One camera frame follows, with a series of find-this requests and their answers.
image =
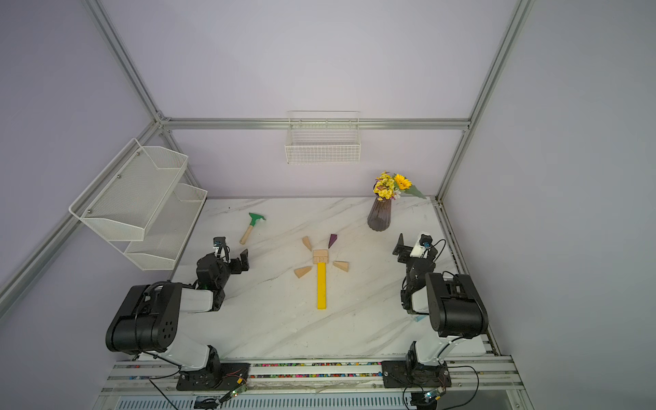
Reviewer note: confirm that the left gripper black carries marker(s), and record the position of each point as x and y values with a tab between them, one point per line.
235	263

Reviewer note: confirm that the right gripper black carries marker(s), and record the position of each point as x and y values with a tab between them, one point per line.
406	251

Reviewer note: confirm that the wooden triangle block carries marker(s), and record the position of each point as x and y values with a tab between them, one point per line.
307	243
300	272
342	265

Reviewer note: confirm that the purple triangle block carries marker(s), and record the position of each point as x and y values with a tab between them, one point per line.
332	240

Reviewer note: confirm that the yellow block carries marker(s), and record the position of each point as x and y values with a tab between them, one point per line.
321	275
321	297

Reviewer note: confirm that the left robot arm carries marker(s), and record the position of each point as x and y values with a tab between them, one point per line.
147	322

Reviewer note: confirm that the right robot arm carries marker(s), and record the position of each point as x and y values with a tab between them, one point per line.
450	301

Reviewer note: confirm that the dark ribbed vase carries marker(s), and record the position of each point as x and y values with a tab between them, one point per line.
379	218

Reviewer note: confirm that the yellow flower bouquet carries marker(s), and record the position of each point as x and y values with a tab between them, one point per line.
389	187

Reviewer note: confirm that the white two-tier mesh shelf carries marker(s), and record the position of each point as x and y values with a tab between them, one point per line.
141	206

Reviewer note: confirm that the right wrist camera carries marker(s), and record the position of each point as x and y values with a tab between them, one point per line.
422	247

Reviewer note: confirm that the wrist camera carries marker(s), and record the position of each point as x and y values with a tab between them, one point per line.
221	249
422	247

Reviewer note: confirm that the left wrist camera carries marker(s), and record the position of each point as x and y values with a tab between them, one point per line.
221	249

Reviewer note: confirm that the green toy hammer wooden handle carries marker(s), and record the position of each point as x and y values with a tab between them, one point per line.
254	219

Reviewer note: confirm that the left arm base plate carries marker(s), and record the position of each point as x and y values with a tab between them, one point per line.
212	377

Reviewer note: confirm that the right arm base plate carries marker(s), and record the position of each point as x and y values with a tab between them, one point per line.
416	375

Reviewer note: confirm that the aluminium front rail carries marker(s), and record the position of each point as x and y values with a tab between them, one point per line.
486	382

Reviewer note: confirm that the white wire wall basket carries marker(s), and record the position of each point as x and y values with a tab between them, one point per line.
323	137

